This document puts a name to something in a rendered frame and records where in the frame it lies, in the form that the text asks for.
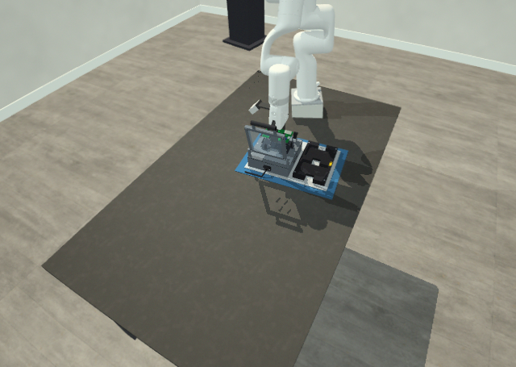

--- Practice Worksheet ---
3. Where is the green circuit board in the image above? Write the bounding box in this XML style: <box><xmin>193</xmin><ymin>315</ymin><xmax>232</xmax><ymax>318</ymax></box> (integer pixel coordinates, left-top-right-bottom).
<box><xmin>278</xmin><ymin>129</ymin><xmax>293</xmax><ymax>143</ymax></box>

